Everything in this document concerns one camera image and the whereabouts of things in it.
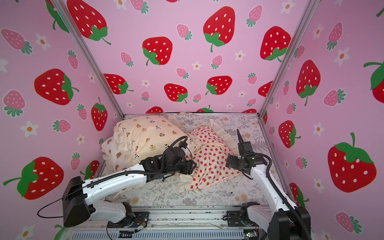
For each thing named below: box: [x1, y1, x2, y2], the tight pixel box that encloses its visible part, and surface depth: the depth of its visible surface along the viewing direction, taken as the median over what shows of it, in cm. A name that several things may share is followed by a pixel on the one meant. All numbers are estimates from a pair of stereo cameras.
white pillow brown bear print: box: [100, 136, 134, 176], surface depth 92 cm
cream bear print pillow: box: [113, 116, 197, 167], surface depth 85 cm
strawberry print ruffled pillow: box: [178, 119, 243, 195], surface depth 88 cm
